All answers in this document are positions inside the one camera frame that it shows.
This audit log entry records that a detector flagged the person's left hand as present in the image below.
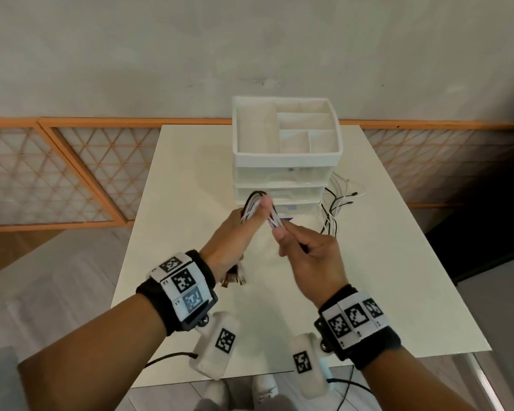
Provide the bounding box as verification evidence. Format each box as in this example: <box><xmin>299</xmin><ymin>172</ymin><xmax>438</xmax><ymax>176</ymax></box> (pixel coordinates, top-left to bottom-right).
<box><xmin>199</xmin><ymin>195</ymin><xmax>275</xmax><ymax>285</ymax></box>

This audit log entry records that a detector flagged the person's right hand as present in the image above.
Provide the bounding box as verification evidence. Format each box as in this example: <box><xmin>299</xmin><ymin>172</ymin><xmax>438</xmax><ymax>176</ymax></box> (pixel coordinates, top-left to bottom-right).
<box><xmin>270</xmin><ymin>222</ymin><xmax>351</xmax><ymax>309</ymax></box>

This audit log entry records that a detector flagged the white drawer organizer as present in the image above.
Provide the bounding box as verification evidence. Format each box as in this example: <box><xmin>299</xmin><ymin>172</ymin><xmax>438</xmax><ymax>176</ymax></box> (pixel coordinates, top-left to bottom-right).
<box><xmin>232</xmin><ymin>96</ymin><xmax>343</xmax><ymax>218</ymax></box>

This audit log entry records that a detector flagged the person's right forearm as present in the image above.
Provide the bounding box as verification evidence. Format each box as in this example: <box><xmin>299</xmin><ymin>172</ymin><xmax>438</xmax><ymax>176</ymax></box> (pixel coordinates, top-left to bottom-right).
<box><xmin>359</xmin><ymin>345</ymin><xmax>483</xmax><ymax>411</ymax></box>

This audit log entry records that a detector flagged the person's left forearm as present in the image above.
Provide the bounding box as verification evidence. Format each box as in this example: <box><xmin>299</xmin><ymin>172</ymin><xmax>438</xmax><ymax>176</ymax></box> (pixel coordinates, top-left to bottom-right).
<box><xmin>17</xmin><ymin>292</ymin><xmax>173</xmax><ymax>411</ymax></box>

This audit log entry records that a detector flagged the person's dark trouser leg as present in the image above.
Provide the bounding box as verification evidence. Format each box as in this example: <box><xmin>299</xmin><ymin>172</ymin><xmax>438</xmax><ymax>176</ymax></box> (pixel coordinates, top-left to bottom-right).
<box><xmin>195</xmin><ymin>393</ymin><xmax>297</xmax><ymax>411</ymax></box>

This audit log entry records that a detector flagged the black wristband with marker tags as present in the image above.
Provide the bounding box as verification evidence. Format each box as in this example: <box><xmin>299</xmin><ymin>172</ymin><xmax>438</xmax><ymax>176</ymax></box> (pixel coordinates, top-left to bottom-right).
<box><xmin>313</xmin><ymin>284</ymin><xmax>404</xmax><ymax>372</ymax></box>
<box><xmin>136</xmin><ymin>249</ymin><xmax>219</xmax><ymax>337</ymax></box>

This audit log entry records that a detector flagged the white table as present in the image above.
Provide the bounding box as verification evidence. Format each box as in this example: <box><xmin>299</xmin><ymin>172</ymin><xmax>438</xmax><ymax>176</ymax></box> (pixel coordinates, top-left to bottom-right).
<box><xmin>110</xmin><ymin>124</ymin><xmax>504</xmax><ymax>411</ymax></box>

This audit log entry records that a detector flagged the white shoe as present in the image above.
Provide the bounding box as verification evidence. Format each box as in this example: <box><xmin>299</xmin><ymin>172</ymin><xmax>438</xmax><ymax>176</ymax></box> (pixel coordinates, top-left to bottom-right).
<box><xmin>202</xmin><ymin>380</ymin><xmax>233</xmax><ymax>411</ymax></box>
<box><xmin>251</xmin><ymin>373</ymin><xmax>280</xmax><ymax>404</ymax></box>

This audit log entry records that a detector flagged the orange-framed lattice screen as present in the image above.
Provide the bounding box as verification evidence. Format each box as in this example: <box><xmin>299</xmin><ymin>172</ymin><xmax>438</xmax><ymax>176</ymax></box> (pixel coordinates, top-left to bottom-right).
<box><xmin>339</xmin><ymin>118</ymin><xmax>514</xmax><ymax>209</ymax></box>
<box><xmin>0</xmin><ymin>116</ymin><xmax>134</xmax><ymax>235</ymax></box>
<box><xmin>37</xmin><ymin>116</ymin><xmax>235</xmax><ymax>228</ymax></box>

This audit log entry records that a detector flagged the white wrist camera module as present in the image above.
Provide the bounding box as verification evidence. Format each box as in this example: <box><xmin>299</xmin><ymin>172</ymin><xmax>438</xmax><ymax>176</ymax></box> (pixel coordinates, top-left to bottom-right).
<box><xmin>288</xmin><ymin>332</ymin><xmax>334</xmax><ymax>402</ymax></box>
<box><xmin>188</xmin><ymin>310</ymin><xmax>242</xmax><ymax>380</ymax></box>

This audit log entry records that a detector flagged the black camera power cord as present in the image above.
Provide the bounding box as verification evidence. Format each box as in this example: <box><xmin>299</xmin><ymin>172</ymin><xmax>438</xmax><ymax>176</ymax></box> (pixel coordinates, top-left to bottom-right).
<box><xmin>330</xmin><ymin>377</ymin><xmax>372</xmax><ymax>411</ymax></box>
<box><xmin>144</xmin><ymin>352</ymin><xmax>199</xmax><ymax>369</ymax></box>

